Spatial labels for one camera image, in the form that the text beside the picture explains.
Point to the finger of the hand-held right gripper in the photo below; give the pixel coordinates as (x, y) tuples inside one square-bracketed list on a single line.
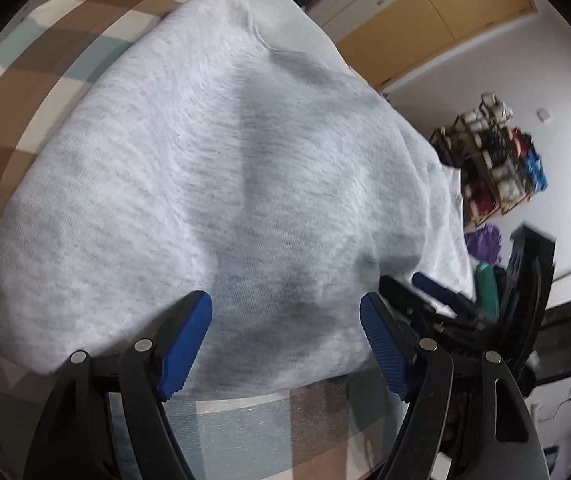
[(405, 297), (433, 286)]

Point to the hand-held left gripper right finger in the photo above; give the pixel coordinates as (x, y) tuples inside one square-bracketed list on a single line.
[(383, 345)]

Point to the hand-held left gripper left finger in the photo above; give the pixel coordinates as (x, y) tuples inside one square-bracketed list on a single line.
[(186, 340)]

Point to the light grey sweatshirt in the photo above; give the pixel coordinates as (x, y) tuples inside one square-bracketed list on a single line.
[(205, 185)]

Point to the teal garment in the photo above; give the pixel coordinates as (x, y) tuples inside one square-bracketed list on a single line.
[(486, 290)]

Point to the purple cloth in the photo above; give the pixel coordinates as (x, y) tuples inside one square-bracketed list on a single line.
[(484, 245)]

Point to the wooden shelf with yarn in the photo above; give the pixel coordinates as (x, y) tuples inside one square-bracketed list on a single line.
[(465, 145)]

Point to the tan wooden door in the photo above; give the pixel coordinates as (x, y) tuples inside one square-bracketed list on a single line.
[(440, 15)]

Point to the checked brown blue blanket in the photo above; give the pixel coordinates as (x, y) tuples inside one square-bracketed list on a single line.
[(40, 60)]

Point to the white wall switch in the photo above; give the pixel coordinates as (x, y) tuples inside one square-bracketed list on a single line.
[(544, 115)]

